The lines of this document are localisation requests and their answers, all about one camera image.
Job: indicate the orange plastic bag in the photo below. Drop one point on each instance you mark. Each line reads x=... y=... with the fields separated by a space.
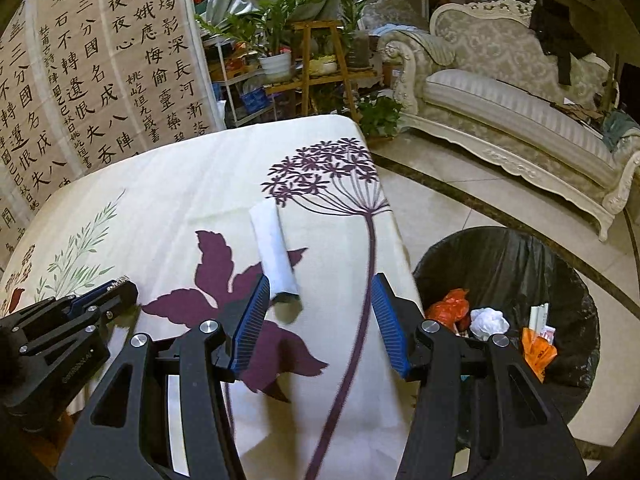
x=538 y=352

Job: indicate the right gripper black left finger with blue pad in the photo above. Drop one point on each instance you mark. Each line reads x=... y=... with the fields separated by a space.
x=123 y=431

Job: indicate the white paper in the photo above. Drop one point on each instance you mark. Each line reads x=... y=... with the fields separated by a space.
x=486 y=322

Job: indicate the white snack wrapper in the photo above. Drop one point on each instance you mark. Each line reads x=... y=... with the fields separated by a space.
x=548 y=333

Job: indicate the black bag lined trash bin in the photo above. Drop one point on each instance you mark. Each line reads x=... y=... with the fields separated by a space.
x=511 y=272

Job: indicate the tall green potted plant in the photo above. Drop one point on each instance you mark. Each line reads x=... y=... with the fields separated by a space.
x=356 y=40

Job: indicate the grey striped cushion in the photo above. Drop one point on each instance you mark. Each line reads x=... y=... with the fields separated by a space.
x=439 y=50

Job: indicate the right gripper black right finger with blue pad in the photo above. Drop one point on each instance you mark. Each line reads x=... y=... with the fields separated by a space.
x=516 y=430

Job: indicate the potted plant white pot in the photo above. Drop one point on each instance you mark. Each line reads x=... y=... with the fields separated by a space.
x=262 y=30

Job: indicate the wooden plant stand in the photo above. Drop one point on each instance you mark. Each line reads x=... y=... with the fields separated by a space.
x=318 y=72

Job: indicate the calligraphy folding screen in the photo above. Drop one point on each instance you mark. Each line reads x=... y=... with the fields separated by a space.
x=85 y=83

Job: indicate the small green floor plant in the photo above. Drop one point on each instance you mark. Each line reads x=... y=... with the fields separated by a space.
x=379 y=116

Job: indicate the teal cloth on armrest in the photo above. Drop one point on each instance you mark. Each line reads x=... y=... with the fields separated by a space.
x=615 y=127

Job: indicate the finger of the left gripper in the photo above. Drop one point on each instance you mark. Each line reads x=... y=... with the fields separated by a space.
x=111 y=299

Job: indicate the ornate white grey sofa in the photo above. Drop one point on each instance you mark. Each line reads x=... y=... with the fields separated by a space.
x=501 y=100

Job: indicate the white tube in bin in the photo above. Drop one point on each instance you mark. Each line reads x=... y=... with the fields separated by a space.
x=538 y=318

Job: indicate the floral cream tablecloth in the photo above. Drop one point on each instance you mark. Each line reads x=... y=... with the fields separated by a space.
x=319 y=400

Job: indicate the black garment on sofa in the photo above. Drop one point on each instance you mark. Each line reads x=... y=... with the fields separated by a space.
x=557 y=37

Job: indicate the white rolled paper packet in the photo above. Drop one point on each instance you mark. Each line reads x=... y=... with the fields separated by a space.
x=276 y=265

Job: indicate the red plastic bag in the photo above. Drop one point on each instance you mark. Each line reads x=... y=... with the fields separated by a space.
x=452 y=312

